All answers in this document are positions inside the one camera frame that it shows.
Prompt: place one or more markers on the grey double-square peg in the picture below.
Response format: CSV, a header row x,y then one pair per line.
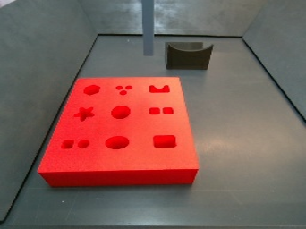
x,y
147,27

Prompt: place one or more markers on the dark grey curved holder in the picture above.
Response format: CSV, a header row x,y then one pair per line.
x,y
187,55

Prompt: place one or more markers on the red shape-sorting block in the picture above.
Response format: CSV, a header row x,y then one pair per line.
x,y
123,135

